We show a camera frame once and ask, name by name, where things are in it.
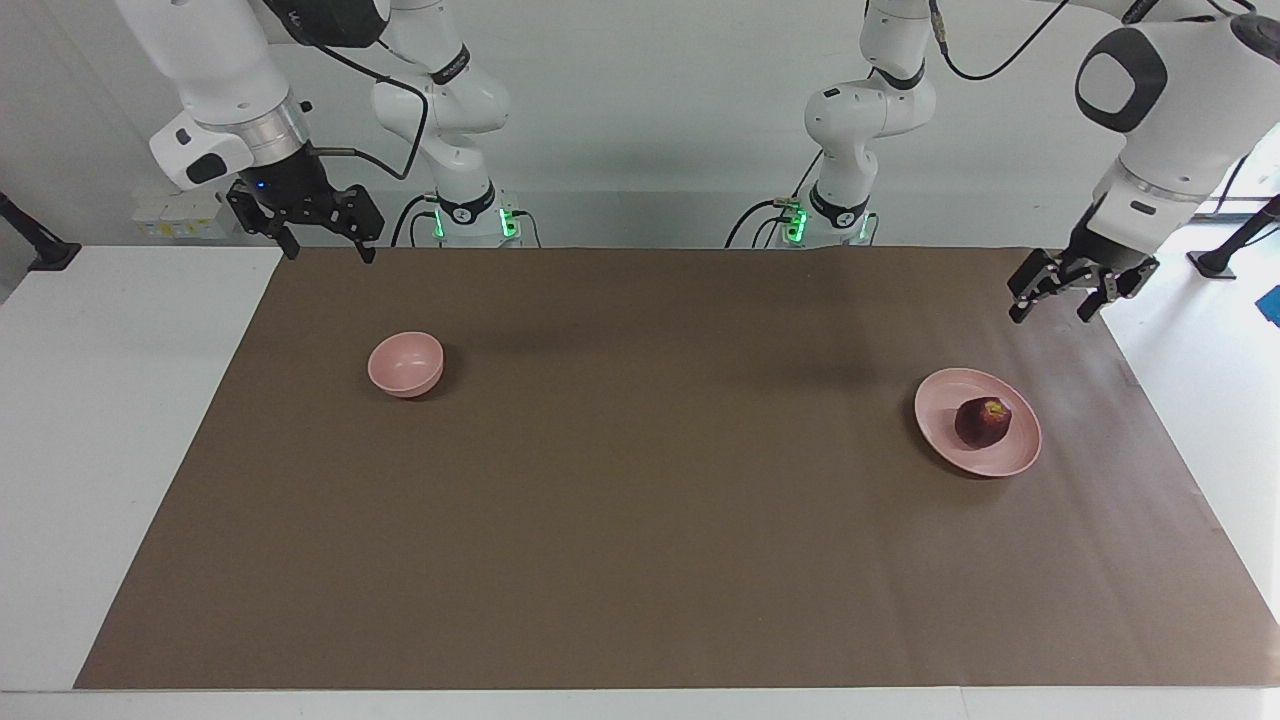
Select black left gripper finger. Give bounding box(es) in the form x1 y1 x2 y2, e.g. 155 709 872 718
1007 250 1069 324
1077 258 1161 323

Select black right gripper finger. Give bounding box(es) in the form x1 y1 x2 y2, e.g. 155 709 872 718
328 185 386 265
226 180 301 260

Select dark red apple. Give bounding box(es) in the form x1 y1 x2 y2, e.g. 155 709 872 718
955 397 1013 448

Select pink bowl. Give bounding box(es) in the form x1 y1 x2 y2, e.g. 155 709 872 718
367 331 445 399

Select pink plate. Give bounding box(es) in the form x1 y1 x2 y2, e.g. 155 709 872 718
914 368 1043 478

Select brown table mat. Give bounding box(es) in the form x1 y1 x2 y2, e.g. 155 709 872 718
75 246 1280 691

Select black right base cables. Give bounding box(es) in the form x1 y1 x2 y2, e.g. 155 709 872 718
390 195 543 249

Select black base cables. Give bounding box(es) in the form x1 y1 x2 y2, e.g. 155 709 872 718
725 150 827 249
390 195 543 249

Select white wall socket boxes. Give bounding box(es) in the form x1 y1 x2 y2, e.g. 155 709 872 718
132 190 237 241

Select black camera stand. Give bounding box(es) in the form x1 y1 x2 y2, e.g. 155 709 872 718
0 192 83 273
1187 195 1280 280

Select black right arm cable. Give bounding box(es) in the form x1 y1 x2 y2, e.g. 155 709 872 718
300 40 431 183

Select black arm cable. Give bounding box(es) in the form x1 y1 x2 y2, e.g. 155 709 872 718
300 40 431 183
928 0 1073 82

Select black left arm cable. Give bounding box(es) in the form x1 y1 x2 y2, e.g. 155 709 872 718
928 0 1073 82

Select black left base cables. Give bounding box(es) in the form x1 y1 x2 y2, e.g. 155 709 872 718
725 150 827 249

